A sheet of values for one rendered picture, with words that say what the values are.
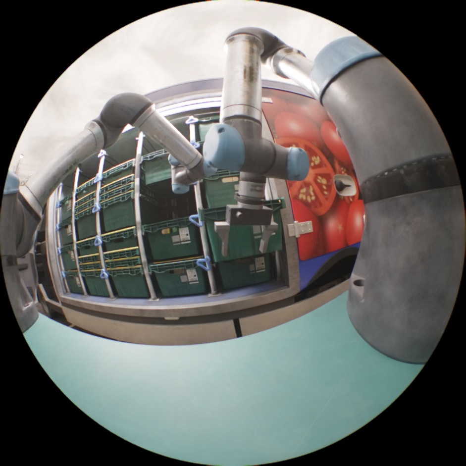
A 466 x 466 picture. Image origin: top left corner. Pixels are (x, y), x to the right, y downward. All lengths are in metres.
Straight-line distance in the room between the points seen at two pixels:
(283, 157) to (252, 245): 0.46
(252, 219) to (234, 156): 0.23
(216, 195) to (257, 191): 0.59
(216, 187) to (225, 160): 0.75
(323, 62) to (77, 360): 0.30
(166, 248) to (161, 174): 0.53
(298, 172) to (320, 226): 0.69
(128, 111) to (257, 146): 0.37
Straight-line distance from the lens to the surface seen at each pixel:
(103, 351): 0.15
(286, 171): 0.30
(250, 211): 0.39
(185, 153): 0.50
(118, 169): 1.35
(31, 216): 0.42
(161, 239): 0.98
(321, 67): 0.15
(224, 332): 0.96
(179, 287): 1.02
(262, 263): 0.96
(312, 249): 0.92
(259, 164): 0.25
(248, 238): 0.65
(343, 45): 0.15
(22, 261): 3.19
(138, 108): 0.46
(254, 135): 0.24
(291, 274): 0.87
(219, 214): 0.62
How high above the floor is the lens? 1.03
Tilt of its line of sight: 1 degrees down
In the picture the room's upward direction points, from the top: 9 degrees counter-clockwise
